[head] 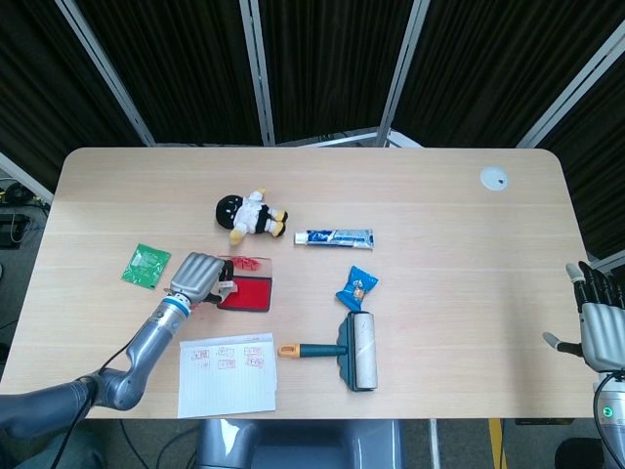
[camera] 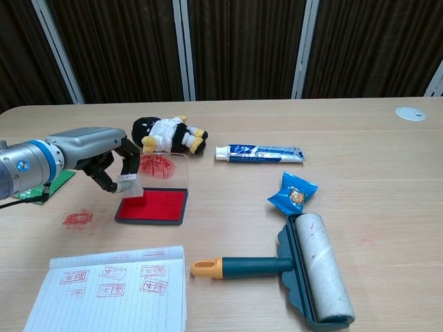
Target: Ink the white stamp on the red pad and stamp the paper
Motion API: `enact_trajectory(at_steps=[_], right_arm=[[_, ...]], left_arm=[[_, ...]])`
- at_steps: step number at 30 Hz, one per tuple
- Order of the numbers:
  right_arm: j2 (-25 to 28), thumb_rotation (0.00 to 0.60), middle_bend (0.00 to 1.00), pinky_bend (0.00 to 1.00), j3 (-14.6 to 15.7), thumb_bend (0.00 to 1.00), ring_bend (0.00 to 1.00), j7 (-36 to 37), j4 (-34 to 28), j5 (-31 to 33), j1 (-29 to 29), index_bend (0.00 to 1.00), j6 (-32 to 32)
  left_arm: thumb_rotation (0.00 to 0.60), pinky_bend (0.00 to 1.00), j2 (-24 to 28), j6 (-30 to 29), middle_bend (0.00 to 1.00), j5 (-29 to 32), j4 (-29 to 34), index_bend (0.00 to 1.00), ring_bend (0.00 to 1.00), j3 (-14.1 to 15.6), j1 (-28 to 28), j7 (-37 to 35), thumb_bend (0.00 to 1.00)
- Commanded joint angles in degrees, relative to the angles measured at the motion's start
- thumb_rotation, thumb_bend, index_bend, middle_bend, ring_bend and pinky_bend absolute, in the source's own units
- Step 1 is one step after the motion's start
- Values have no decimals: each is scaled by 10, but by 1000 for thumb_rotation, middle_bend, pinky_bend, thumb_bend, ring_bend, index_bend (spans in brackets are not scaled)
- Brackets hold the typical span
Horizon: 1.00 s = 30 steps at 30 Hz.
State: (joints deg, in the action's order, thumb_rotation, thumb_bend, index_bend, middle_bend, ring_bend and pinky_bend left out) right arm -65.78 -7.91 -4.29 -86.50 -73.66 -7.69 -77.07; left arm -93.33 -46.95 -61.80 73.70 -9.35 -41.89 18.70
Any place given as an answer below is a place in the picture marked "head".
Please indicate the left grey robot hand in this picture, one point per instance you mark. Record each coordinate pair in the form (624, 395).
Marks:
(197, 276)

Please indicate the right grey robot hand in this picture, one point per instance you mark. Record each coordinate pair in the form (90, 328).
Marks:
(603, 332)

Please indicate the white red stamp block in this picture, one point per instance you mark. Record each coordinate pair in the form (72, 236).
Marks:
(228, 286)

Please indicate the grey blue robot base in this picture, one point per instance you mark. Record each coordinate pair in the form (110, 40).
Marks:
(303, 444)

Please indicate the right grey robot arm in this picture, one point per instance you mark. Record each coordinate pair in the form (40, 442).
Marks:
(612, 420)

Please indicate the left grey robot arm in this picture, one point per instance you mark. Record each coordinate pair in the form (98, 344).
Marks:
(132, 366)

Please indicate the green sachet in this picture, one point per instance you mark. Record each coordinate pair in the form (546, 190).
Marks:
(145, 266)

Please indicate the red ink pad clear lid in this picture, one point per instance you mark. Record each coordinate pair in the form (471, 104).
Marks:
(251, 293)

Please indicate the black white plush doll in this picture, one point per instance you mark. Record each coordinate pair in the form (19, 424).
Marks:
(249, 215)

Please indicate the lined notebook with red stamps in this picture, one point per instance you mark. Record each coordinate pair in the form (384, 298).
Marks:
(224, 386)

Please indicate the blue white toothpaste tube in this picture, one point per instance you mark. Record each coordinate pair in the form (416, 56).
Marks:
(337, 238)

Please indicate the blue snack packet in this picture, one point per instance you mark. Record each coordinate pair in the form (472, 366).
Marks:
(357, 288)

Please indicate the teal lint roller yellow tip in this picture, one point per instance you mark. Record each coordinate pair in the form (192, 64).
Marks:
(363, 352)

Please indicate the black floor box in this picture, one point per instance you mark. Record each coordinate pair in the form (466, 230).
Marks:
(12, 229)

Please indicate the grey partition post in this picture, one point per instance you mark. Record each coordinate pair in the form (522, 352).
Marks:
(571, 83)
(400, 73)
(24, 176)
(259, 73)
(107, 73)

